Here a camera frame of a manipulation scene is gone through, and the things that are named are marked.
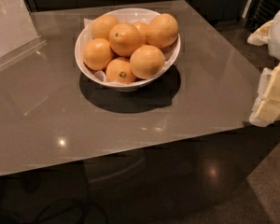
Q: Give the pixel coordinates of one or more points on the centre orange with stem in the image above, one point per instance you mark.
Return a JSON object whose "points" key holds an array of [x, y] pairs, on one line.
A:
{"points": [[124, 39]]}

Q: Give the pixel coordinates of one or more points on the front orange with stem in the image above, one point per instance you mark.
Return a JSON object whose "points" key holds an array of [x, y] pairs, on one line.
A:
{"points": [[120, 70]]}

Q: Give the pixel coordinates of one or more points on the white ceramic bowl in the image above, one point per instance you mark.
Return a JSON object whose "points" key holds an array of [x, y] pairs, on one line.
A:
{"points": [[128, 15]]}

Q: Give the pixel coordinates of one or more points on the front right orange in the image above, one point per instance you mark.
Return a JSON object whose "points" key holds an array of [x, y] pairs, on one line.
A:
{"points": [[147, 61]]}

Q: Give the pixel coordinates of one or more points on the small hidden back orange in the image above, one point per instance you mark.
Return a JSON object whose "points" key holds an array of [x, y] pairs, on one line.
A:
{"points": [[142, 28]]}

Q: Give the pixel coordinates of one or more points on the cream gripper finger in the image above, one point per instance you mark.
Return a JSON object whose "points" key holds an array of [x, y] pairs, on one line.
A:
{"points": [[266, 109], [261, 35]]}

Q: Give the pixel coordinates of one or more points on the top left orange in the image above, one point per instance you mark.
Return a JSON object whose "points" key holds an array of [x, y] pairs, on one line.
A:
{"points": [[101, 27]]}

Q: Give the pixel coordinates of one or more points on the clear acrylic sign holder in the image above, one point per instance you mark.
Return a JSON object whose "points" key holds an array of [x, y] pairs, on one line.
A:
{"points": [[18, 34]]}

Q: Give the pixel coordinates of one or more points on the top right orange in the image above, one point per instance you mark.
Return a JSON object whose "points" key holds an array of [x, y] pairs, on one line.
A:
{"points": [[162, 31]]}

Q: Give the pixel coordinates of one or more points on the orange with stem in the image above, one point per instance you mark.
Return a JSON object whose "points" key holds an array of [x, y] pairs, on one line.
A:
{"points": [[120, 70], [124, 39]]}

